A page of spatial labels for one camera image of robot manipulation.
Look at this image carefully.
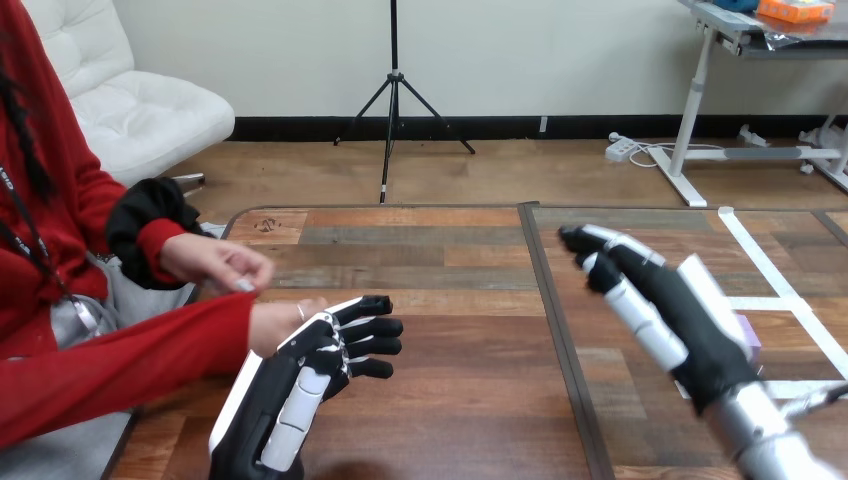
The white cable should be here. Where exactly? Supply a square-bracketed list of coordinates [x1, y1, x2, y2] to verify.
[627, 140, 727, 170]

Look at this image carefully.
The purple block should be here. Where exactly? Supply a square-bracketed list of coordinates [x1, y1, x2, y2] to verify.
[737, 313, 764, 363]

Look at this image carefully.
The white cushioned chair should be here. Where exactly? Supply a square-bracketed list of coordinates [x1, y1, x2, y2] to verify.
[22, 0, 236, 197]

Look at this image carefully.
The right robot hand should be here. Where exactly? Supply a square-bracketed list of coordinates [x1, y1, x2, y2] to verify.
[557, 223, 764, 418]

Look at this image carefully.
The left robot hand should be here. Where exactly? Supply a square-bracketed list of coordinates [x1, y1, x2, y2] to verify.
[208, 295, 405, 480]

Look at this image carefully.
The person's hand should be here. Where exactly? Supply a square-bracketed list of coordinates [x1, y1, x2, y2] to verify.
[248, 297, 330, 360]
[158, 232, 277, 296]

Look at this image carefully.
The black tripod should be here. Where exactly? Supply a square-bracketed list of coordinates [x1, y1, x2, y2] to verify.
[333, 0, 477, 205]

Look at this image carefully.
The orange thing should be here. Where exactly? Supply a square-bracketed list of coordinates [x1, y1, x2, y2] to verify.
[755, 0, 837, 25]

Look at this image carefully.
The person's body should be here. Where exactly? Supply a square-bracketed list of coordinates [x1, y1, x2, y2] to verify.
[0, 0, 230, 480]

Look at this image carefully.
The person's forearm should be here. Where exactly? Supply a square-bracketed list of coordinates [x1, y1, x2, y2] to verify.
[105, 176, 208, 291]
[0, 291, 258, 452]

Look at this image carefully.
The white desk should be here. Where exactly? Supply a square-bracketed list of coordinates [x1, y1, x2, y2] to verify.
[645, 0, 848, 209]

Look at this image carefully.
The white power strip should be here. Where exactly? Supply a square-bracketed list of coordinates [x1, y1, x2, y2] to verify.
[604, 131, 641, 164]

